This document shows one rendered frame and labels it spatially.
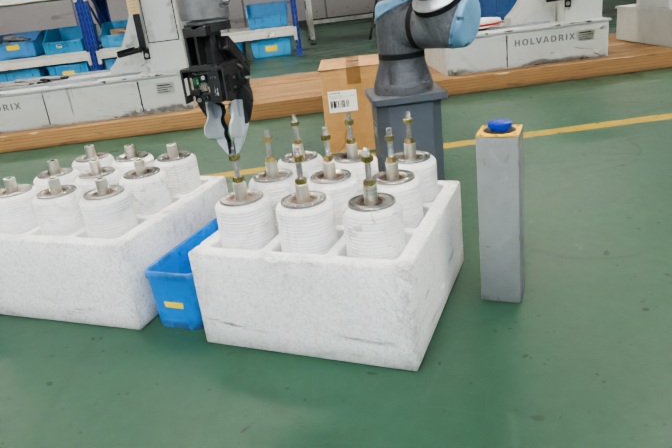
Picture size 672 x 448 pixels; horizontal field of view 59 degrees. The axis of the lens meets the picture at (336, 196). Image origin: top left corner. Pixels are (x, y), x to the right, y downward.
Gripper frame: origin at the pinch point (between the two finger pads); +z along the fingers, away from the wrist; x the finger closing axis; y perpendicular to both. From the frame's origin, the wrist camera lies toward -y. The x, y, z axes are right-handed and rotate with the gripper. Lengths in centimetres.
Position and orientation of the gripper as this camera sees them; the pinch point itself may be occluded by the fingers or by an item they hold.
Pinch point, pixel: (233, 144)
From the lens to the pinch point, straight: 102.3
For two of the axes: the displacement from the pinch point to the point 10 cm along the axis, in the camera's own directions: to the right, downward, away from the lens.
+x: 9.7, -0.3, -2.3
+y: -2.0, 3.5, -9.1
